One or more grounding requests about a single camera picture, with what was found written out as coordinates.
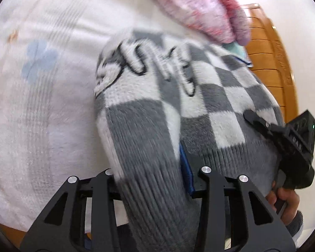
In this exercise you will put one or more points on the purple floral quilt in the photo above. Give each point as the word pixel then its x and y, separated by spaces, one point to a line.
pixel 199 8

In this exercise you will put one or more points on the person's right hand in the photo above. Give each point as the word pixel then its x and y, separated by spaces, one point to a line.
pixel 288 202

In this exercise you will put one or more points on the wooden bed headboard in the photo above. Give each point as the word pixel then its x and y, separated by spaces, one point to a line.
pixel 267 65

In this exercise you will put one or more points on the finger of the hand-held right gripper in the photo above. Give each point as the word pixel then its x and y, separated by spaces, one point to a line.
pixel 262 126

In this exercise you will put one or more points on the grey white checkered cardigan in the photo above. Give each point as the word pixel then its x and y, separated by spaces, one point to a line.
pixel 147 136

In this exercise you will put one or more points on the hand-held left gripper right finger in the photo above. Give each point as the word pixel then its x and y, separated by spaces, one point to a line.
pixel 187 174

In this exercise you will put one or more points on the teal striped pillow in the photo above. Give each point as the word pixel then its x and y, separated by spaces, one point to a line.
pixel 236 49

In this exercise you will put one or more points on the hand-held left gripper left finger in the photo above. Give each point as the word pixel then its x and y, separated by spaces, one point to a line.
pixel 102 189

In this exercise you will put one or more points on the person's right forearm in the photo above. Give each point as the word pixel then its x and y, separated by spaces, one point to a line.
pixel 295 225

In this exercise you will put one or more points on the white floral bed sheet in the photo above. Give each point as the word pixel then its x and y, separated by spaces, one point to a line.
pixel 42 110

